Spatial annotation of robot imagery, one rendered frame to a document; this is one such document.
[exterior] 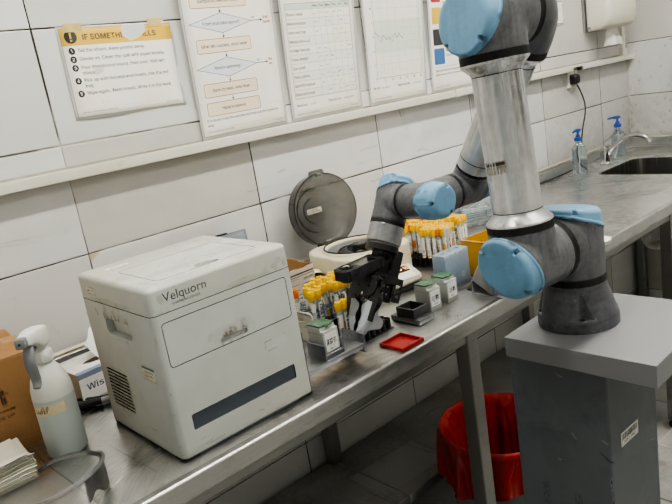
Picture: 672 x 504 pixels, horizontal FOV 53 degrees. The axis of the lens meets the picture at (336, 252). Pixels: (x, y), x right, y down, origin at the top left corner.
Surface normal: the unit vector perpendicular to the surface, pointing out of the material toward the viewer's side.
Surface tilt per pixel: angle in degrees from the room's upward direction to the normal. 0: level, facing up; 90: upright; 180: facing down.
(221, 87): 94
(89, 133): 90
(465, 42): 83
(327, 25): 93
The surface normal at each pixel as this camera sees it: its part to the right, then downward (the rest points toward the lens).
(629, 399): 0.67, 0.07
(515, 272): -0.76, 0.40
